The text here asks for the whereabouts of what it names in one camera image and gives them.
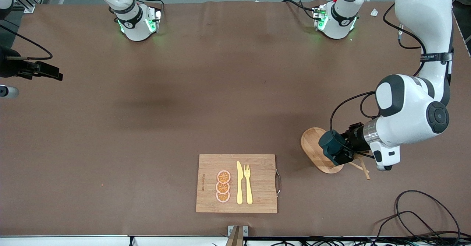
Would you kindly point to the wooden mug tree stand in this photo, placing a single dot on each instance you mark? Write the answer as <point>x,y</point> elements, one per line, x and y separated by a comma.
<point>312,143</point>

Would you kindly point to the wooden cutting board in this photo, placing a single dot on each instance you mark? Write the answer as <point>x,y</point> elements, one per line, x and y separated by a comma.
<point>257,179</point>

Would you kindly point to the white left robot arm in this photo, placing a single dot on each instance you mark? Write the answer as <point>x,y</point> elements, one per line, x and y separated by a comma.
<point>404,128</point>

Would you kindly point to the orange slice toy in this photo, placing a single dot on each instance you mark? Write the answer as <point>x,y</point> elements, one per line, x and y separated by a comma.
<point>223,176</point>

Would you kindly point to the yellow plastic knife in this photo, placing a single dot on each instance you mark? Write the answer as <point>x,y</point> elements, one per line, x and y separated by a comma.
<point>239,183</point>

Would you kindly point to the teal ribbed mug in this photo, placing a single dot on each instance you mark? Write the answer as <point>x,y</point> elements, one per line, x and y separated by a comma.
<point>327,141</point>

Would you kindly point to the yellow plastic fork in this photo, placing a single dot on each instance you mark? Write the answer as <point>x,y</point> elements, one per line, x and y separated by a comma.
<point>248,187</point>

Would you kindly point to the small white tag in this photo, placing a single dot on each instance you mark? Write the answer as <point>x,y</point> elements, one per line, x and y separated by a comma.
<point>374,12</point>

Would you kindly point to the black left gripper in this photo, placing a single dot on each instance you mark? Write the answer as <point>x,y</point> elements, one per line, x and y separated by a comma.
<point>355,137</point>

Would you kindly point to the metal bracket with stick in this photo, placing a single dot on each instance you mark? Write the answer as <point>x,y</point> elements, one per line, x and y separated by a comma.
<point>245,231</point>

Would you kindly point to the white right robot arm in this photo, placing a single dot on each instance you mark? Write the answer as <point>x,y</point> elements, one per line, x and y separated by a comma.
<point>138,32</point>

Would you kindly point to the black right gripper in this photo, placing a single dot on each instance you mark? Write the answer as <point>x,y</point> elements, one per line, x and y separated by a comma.
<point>10,66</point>

